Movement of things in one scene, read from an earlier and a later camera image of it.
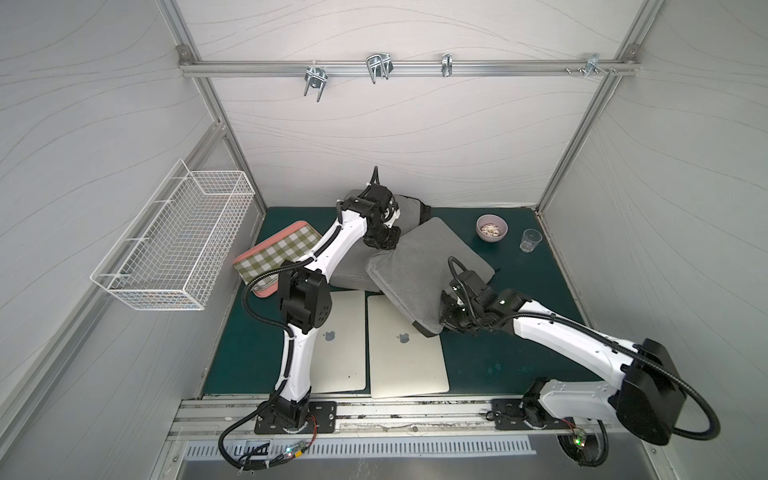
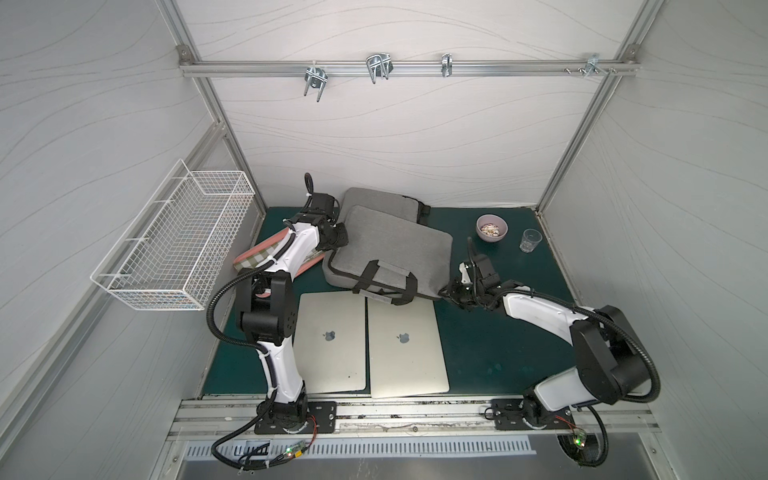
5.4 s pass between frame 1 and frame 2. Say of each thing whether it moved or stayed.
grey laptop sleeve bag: moved
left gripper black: moved
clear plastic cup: stayed
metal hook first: stayed
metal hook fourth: stayed
